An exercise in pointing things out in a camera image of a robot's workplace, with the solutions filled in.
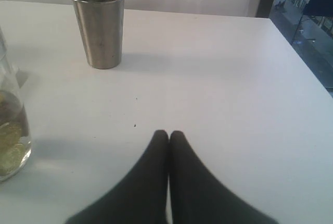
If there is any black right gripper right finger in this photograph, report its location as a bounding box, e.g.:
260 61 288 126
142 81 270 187
170 131 276 223

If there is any dark blue background object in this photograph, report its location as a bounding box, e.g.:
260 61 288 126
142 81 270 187
255 0 332 94

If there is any clear measuring jar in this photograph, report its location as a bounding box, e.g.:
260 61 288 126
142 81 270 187
1 33 31 182

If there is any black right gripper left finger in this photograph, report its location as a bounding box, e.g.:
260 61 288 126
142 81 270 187
66 130 169 223

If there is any stainless steel cup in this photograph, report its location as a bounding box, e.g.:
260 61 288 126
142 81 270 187
71 0 125 69

